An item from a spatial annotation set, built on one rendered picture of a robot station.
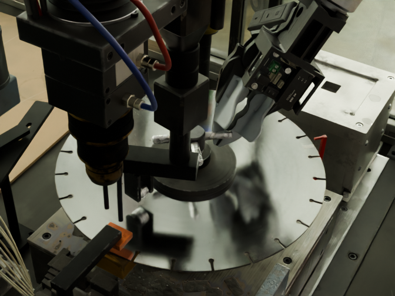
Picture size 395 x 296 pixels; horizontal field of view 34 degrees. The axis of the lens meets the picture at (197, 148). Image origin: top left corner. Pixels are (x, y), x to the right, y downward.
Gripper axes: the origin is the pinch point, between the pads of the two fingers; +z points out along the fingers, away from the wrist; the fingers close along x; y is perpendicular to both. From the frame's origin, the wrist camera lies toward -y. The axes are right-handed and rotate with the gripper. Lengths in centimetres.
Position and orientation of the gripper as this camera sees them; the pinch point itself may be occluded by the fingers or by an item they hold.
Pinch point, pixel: (221, 133)
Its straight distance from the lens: 78.6
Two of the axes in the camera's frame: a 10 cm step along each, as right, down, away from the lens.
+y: 0.8, 4.8, -8.8
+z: -5.2, 7.7, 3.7
